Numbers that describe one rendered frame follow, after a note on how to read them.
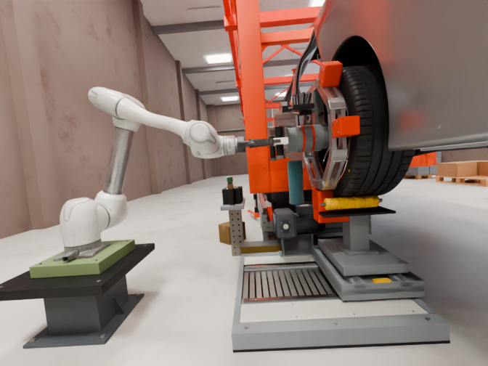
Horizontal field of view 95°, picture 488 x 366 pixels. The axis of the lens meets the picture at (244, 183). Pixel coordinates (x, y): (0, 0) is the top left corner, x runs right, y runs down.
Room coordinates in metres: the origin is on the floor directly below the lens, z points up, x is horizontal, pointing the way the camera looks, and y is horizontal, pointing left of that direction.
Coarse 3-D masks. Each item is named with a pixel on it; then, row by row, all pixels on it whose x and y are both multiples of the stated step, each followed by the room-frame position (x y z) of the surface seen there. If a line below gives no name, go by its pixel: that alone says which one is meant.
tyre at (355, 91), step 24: (360, 72) 0.97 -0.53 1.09; (360, 96) 0.90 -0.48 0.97; (384, 96) 0.89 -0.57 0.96; (360, 120) 0.88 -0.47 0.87; (384, 120) 0.88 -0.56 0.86; (360, 144) 0.89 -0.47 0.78; (384, 144) 0.89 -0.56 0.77; (360, 168) 0.93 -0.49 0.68; (384, 168) 0.92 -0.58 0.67; (336, 192) 1.14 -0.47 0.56; (360, 192) 1.04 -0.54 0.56; (384, 192) 1.06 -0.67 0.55
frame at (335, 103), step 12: (312, 84) 1.18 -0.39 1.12; (324, 96) 1.02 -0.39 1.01; (336, 96) 0.98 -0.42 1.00; (336, 108) 0.94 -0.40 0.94; (336, 144) 0.94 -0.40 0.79; (312, 156) 1.44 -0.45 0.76; (336, 156) 0.94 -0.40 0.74; (312, 168) 1.42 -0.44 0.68; (336, 168) 1.02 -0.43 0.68; (312, 180) 1.27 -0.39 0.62; (324, 180) 1.07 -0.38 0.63; (336, 180) 1.05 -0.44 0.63
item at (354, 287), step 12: (312, 252) 1.44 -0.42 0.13; (324, 264) 1.20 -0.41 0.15; (336, 276) 1.08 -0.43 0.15; (348, 276) 1.03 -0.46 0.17; (360, 276) 1.06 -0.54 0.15; (372, 276) 1.05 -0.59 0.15; (384, 276) 1.05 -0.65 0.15; (396, 276) 1.00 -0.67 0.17; (408, 276) 1.03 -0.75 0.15; (336, 288) 1.03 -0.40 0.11; (348, 288) 0.96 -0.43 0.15; (360, 288) 0.96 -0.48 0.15; (372, 288) 0.95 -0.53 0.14; (384, 288) 0.95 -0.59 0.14; (396, 288) 0.95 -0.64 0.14; (408, 288) 0.95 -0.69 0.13; (420, 288) 0.95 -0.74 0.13; (348, 300) 0.96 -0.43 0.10
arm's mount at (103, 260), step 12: (120, 240) 1.27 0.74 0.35; (132, 240) 1.25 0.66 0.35; (108, 252) 1.09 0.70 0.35; (120, 252) 1.13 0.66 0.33; (36, 264) 0.99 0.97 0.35; (48, 264) 0.98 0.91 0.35; (60, 264) 0.97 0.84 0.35; (72, 264) 0.96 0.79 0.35; (84, 264) 0.96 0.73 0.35; (96, 264) 0.96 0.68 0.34; (108, 264) 1.03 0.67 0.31; (36, 276) 0.97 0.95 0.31; (48, 276) 0.97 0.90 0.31; (60, 276) 0.97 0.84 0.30
